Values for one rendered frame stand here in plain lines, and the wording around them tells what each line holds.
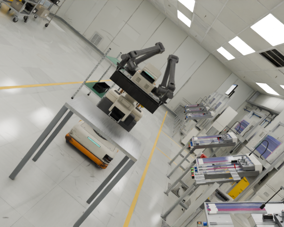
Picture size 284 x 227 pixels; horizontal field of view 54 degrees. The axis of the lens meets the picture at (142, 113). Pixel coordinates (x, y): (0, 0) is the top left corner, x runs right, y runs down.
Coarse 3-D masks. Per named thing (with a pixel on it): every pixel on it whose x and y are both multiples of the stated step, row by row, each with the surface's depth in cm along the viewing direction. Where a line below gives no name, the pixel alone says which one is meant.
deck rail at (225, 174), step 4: (240, 172) 337; (244, 172) 336; (248, 172) 336; (252, 172) 335; (256, 172) 334; (204, 176) 344; (208, 176) 343; (212, 176) 342; (216, 176) 342; (220, 176) 341; (224, 176) 340; (228, 176) 340; (240, 176) 338; (244, 176) 337; (248, 176) 336
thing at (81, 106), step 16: (80, 96) 246; (64, 112) 213; (80, 112) 214; (96, 112) 241; (48, 128) 216; (96, 128) 213; (112, 128) 235; (48, 144) 262; (128, 144) 231; (112, 176) 263; (96, 192) 268; (80, 224) 229
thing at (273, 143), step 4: (268, 136) 373; (268, 140) 365; (272, 140) 355; (276, 140) 346; (264, 144) 366; (268, 144) 357; (272, 144) 347; (276, 144) 338; (260, 148) 368; (264, 148) 358; (268, 148) 349; (272, 148) 339; (260, 152) 360; (268, 152) 341; (264, 156) 342
